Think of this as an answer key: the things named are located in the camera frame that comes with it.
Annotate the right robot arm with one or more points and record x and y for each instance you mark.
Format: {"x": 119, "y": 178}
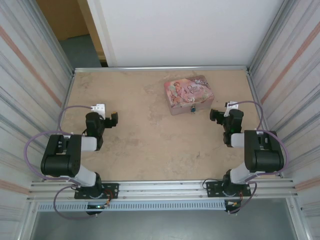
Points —
{"x": 265, "y": 160}

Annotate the small padlock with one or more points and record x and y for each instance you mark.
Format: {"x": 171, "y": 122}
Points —
{"x": 192, "y": 108}

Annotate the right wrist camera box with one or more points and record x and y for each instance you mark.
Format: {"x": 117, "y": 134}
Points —
{"x": 231, "y": 106}

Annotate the pink illustrated tin box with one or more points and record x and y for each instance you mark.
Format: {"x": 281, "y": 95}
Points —
{"x": 187, "y": 93}

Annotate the brown wooden door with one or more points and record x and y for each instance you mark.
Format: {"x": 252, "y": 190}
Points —
{"x": 62, "y": 17}

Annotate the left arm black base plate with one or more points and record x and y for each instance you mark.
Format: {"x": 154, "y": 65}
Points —
{"x": 111, "y": 191}

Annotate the aluminium table edge rail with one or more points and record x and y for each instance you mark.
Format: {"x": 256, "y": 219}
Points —
{"x": 162, "y": 68}

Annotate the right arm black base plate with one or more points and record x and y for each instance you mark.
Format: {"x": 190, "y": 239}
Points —
{"x": 212, "y": 188}

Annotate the aluminium mounting rail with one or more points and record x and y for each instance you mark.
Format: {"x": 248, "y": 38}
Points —
{"x": 162, "y": 188}

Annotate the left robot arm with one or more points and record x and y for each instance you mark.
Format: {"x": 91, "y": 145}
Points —
{"x": 60, "y": 162}

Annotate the white door frame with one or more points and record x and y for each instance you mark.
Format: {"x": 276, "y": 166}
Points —
{"x": 102, "y": 32}

